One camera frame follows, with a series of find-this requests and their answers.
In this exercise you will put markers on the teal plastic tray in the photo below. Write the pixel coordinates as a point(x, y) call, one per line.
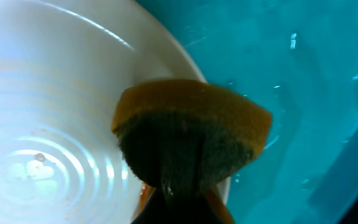
point(299, 59)

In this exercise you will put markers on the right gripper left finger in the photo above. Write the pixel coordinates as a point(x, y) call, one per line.
point(157, 210)

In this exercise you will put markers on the green yellow sponge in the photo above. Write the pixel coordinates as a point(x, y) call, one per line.
point(186, 136)

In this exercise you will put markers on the white plate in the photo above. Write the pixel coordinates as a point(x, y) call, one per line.
point(63, 68)

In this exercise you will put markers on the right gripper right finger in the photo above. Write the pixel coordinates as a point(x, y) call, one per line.
point(195, 209)

